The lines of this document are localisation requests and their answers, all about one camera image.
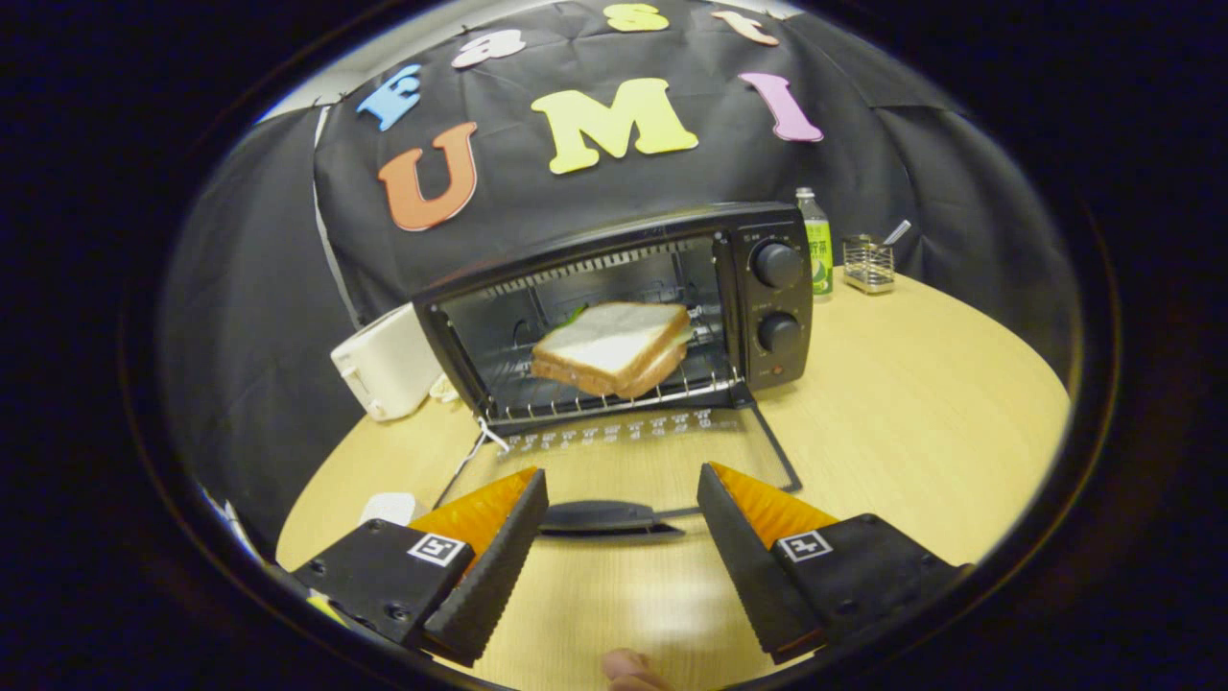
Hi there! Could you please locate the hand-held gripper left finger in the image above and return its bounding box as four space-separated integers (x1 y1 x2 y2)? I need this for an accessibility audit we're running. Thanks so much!
293 466 550 668

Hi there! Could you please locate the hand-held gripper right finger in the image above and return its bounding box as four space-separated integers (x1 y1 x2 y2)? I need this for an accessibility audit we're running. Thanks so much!
697 462 970 665

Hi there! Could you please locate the black toaster oven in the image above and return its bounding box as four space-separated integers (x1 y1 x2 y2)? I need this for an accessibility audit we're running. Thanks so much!
413 201 815 536

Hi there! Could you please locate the toasted bread sandwich with lettuce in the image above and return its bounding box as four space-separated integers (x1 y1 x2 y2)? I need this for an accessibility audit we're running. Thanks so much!
531 301 695 400

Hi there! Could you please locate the white pop-up toaster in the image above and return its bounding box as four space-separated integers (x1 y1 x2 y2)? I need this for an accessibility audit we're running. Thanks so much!
330 302 444 423

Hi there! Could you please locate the white plastic tray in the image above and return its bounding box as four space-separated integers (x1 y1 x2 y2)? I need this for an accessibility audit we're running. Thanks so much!
360 491 430 527

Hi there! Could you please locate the green label drink bottle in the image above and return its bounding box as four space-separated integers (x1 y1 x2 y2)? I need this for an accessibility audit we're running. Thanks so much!
795 187 834 298

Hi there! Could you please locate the wire mesh utensil holder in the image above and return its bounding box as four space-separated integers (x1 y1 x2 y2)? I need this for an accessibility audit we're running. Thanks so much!
842 235 896 295

